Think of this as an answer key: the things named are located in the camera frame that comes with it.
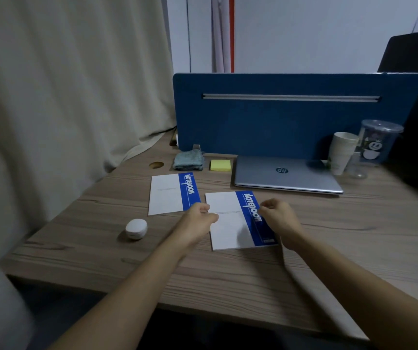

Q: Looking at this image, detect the person's right hand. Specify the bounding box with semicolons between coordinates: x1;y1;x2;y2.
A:
258;198;304;250

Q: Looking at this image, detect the person's left hand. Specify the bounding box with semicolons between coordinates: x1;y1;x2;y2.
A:
172;202;219;248

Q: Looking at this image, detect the white and blue notebook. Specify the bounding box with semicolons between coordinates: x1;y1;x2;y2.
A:
148;172;201;216
205;191;279;251

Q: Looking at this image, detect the person's left forearm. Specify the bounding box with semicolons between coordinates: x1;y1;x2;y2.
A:
49;232;194;350

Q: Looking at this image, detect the person's right forearm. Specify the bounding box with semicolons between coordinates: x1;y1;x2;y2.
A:
281;230;418;350

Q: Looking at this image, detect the silver laptop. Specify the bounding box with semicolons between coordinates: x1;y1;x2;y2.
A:
234;155;344;195

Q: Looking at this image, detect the folded grey-blue cloth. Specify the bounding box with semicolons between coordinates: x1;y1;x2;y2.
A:
173;149;204;171

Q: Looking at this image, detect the white round earbuds case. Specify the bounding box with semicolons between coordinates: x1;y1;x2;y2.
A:
125;219;148;240

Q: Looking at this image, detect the blue desk divider panel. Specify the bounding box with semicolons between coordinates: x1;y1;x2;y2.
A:
173;72;418;161

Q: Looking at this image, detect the white paper cup stack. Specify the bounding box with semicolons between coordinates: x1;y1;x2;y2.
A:
327;132;359;175

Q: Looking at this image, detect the small clear plastic cup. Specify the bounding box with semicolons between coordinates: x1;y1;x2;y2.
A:
347;153;369;180

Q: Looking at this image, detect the clear printed cup with lid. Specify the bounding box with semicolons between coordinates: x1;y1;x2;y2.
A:
356;119;404;165

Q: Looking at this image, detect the red and white pole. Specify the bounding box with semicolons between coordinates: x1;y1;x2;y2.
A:
212;0;235;73

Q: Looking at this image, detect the beige curtain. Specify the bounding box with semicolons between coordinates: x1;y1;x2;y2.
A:
0;0;177;350

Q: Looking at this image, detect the silver divider rail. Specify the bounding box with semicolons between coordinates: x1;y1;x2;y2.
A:
202;93;381;103

